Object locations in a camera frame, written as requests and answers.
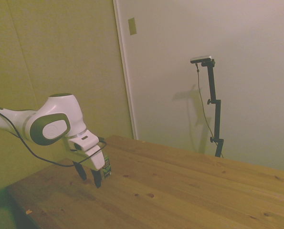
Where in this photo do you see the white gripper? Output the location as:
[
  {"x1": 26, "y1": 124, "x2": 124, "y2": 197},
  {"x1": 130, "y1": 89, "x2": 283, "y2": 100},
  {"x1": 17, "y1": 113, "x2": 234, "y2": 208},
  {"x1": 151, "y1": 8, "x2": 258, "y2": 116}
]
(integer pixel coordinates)
[{"x1": 73, "y1": 144, "x2": 105, "y2": 189}]

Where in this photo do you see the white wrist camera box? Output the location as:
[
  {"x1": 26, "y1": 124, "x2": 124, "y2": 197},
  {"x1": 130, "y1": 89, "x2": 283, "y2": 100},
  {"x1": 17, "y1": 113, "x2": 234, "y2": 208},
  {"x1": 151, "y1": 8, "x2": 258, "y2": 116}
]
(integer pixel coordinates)
[{"x1": 67, "y1": 131, "x2": 100, "y2": 151}]

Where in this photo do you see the white door frame strip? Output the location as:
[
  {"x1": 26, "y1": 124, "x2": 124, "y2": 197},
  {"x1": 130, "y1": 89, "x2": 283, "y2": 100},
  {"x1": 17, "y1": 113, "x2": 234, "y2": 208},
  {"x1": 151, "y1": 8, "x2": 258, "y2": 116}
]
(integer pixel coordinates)
[{"x1": 112, "y1": 0, "x2": 138, "y2": 140}]

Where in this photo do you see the black camera stand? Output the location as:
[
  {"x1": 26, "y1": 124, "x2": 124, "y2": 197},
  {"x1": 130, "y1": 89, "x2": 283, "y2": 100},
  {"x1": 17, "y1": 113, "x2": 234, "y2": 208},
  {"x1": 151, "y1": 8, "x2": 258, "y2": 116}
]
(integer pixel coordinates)
[
  {"x1": 195, "y1": 62, "x2": 224, "y2": 158},
  {"x1": 201, "y1": 59, "x2": 225, "y2": 158}
]

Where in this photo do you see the beige wall switch plate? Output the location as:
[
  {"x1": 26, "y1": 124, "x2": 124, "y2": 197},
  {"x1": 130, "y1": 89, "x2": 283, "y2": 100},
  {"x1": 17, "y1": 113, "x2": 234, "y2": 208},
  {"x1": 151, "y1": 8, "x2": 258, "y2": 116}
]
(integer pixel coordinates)
[{"x1": 128, "y1": 17, "x2": 137, "y2": 36}]

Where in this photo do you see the silver exterior camera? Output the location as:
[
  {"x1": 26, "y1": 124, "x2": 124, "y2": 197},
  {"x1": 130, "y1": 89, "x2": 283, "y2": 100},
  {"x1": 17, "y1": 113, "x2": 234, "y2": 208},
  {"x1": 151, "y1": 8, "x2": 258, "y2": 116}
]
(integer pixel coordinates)
[{"x1": 190, "y1": 55, "x2": 214, "y2": 64}]

